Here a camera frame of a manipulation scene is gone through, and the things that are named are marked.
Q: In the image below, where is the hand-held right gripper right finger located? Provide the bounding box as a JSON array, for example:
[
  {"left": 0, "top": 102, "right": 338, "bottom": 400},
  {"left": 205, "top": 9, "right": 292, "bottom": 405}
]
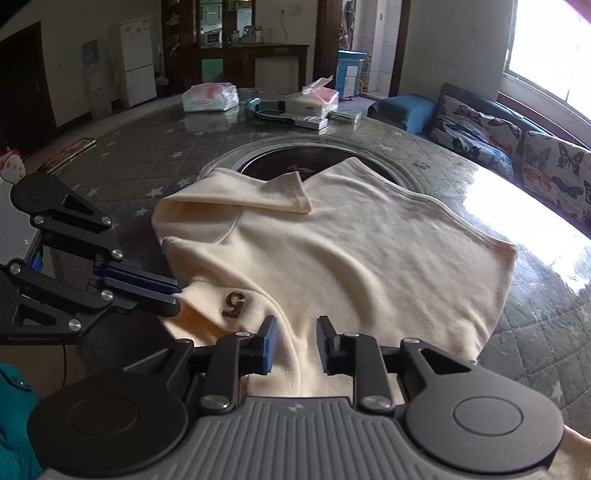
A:
[{"left": 317, "top": 316, "right": 477, "bottom": 414}]

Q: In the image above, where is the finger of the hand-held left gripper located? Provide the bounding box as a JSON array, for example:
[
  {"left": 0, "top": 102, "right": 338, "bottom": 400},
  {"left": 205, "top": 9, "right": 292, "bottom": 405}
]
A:
[
  {"left": 34, "top": 187, "right": 180, "bottom": 295},
  {"left": 4, "top": 259, "right": 181, "bottom": 334}
]

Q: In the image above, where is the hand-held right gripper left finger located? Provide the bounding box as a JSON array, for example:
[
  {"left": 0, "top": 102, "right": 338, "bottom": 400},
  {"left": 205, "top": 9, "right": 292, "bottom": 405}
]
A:
[{"left": 124, "top": 316, "right": 279, "bottom": 415}]

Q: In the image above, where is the cream shirt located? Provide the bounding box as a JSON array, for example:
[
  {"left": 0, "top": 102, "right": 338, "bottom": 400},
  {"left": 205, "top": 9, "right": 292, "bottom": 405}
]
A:
[{"left": 151, "top": 157, "right": 520, "bottom": 400}]

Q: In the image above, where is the white cartoon cat toy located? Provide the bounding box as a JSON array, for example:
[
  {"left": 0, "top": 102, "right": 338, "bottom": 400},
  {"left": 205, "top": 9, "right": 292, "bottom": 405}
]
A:
[{"left": 0, "top": 150, "right": 26, "bottom": 185}]

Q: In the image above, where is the stack of books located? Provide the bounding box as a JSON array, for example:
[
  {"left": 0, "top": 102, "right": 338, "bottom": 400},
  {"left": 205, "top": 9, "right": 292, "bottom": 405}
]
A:
[{"left": 38, "top": 137, "right": 97, "bottom": 175}]

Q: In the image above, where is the grey star quilted table cover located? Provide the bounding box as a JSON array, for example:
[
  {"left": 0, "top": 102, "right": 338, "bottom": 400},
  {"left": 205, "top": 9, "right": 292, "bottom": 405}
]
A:
[{"left": 46, "top": 85, "right": 591, "bottom": 480}]

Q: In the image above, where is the dark wooden door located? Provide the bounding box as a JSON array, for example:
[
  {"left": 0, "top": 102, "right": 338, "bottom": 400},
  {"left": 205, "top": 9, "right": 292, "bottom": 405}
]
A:
[{"left": 0, "top": 21, "right": 58, "bottom": 155}]

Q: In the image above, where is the teal knit garment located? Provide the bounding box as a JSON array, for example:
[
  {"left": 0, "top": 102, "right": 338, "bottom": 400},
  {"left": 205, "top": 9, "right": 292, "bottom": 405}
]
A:
[{"left": 0, "top": 364, "right": 43, "bottom": 480}]

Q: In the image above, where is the pink white tissue pack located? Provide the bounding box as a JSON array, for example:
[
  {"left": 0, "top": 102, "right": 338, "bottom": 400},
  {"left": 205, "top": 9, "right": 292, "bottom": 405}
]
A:
[
  {"left": 284, "top": 75, "right": 340, "bottom": 117},
  {"left": 181, "top": 82, "right": 240, "bottom": 113}
]

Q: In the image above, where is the white fridge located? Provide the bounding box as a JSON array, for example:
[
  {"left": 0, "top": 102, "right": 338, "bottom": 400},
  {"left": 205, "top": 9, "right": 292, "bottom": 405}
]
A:
[{"left": 119, "top": 16, "right": 158, "bottom": 109}]

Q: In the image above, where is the blue curved device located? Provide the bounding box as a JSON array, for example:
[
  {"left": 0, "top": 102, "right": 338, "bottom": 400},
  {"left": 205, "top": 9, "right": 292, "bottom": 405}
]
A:
[{"left": 244, "top": 96, "right": 296, "bottom": 125}]

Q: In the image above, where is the white flat box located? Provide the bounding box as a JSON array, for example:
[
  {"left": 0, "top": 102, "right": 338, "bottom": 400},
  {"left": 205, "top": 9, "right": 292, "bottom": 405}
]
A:
[{"left": 291, "top": 114, "right": 329, "bottom": 131}]

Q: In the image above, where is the dark wooden cabinet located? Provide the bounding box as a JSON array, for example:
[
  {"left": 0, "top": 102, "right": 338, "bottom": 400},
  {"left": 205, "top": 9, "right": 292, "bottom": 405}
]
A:
[{"left": 161, "top": 0, "right": 311, "bottom": 95}]

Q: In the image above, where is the blue sofa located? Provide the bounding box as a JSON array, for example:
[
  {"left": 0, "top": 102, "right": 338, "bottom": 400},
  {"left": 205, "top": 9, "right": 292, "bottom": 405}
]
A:
[{"left": 367, "top": 82, "right": 591, "bottom": 241}]

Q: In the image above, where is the butterfly print pillow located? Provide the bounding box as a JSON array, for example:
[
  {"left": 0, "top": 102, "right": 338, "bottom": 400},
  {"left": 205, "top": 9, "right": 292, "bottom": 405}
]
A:
[
  {"left": 429, "top": 95, "right": 525, "bottom": 181},
  {"left": 522, "top": 130, "right": 591, "bottom": 227}
]

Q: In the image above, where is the blue plastic drawer cabinet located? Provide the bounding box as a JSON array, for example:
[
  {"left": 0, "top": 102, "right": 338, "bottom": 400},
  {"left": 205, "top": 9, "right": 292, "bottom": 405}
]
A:
[{"left": 336, "top": 49, "right": 369, "bottom": 99}]

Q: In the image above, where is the window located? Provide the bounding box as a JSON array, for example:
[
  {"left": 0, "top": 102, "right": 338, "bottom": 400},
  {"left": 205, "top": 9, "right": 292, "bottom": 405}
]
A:
[{"left": 501, "top": 0, "right": 591, "bottom": 109}]

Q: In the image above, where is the wooden door frame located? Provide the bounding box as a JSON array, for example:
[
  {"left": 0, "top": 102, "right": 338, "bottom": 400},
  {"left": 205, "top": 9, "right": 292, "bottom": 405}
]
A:
[{"left": 318, "top": 0, "right": 411, "bottom": 97}]

